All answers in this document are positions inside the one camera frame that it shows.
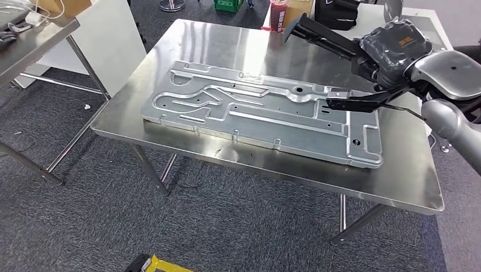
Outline black right camera bracket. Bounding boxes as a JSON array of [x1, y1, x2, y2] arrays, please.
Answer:
[[325, 84, 410, 113]]

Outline stainless steel side table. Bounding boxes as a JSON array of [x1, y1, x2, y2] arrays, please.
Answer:
[[0, 16, 112, 186]]

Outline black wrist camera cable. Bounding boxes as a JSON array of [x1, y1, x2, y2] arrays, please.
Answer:
[[379, 103, 428, 122]]

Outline black plastic panel part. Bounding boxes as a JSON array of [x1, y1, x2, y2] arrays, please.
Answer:
[[282, 13, 361, 61]]

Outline black left camera bracket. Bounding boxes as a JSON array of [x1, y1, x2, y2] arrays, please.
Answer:
[[124, 254, 153, 272]]

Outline plastic-wrapped spare robot hand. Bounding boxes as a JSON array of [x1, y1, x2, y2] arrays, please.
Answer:
[[0, 29, 19, 52]]

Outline stamped silver metal plate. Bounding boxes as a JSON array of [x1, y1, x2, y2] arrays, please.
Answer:
[[141, 61, 384, 169]]

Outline black camera bracket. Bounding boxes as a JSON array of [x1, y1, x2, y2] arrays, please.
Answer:
[[124, 254, 153, 272], [325, 84, 410, 113]]

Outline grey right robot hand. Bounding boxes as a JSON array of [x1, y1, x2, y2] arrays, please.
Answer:
[[351, 19, 433, 91]]

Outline chrome stanchion base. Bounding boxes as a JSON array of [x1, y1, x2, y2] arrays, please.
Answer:
[[159, 0, 186, 12]]

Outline white cabinet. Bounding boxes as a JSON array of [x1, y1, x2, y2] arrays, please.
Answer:
[[15, 0, 148, 99]]

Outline stainless steel workbench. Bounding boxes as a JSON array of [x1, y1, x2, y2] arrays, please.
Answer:
[[90, 19, 445, 247]]

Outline brown cardboard box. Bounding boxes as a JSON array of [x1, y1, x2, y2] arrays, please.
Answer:
[[284, 0, 314, 29]]

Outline black bag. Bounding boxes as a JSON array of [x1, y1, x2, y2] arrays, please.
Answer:
[[314, 0, 361, 32]]

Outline green plastic crate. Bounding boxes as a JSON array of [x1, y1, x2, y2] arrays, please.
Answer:
[[214, 0, 245, 14]]

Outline red drink cup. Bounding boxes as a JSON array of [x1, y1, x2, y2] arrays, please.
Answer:
[[269, 0, 289, 34]]

